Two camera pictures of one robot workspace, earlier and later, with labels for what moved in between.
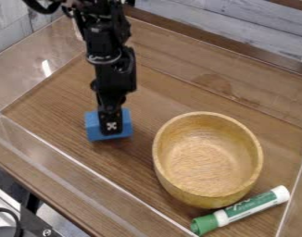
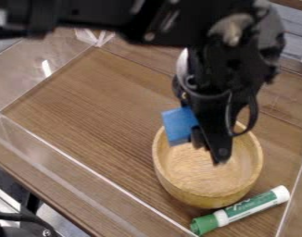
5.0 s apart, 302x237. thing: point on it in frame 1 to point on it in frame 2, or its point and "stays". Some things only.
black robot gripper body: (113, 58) to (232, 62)
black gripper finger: (110, 118) to (209, 116)
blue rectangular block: (94, 130) to (178, 120)
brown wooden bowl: (208, 157) stays
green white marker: (229, 215) stays
